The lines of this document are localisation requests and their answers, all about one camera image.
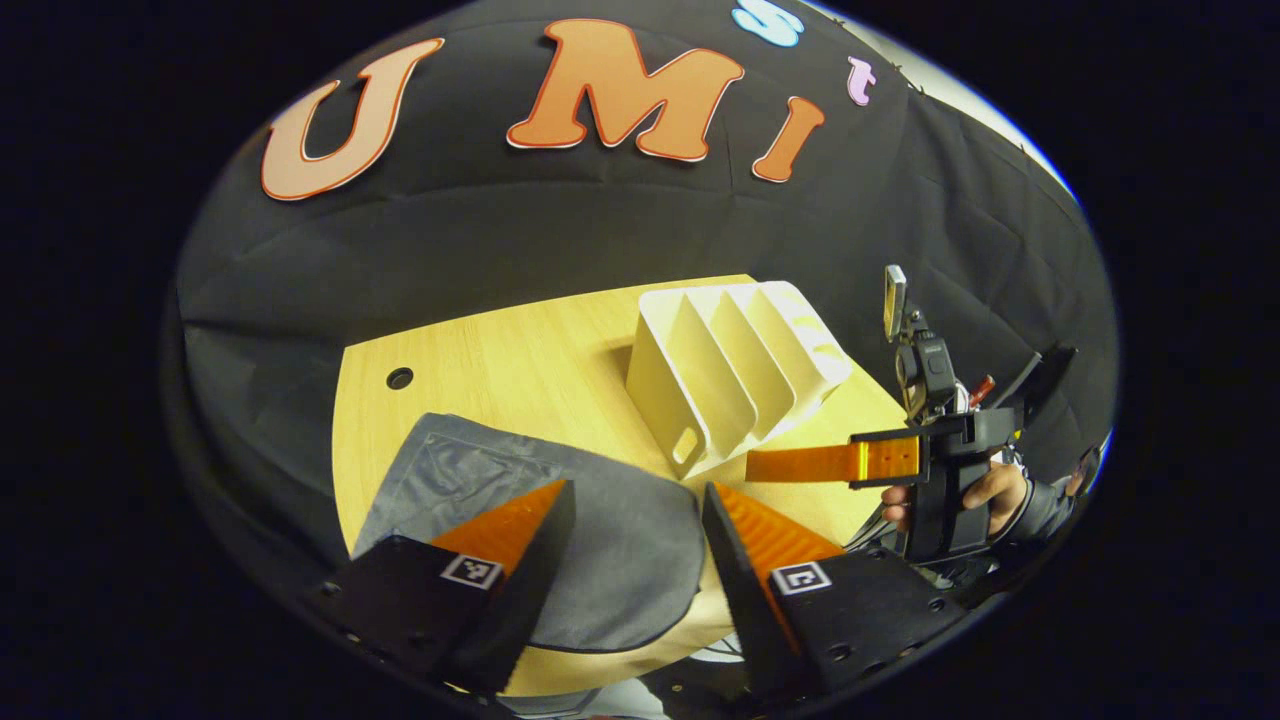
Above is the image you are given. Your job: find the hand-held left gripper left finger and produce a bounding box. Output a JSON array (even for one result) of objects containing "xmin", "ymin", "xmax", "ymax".
[{"xmin": 305, "ymin": 480, "xmax": 578, "ymax": 696}]

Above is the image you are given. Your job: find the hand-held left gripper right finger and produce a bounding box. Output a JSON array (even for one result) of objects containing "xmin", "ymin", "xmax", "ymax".
[{"xmin": 703, "ymin": 482, "xmax": 971, "ymax": 701}]

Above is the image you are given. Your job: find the grey schoolbag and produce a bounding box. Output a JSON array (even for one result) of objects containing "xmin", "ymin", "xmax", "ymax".
[{"xmin": 352, "ymin": 412, "xmax": 706, "ymax": 656}]

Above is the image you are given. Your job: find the white bookshelf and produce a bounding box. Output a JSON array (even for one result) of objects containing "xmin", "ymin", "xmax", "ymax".
[{"xmin": 625, "ymin": 280, "xmax": 854, "ymax": 481}]

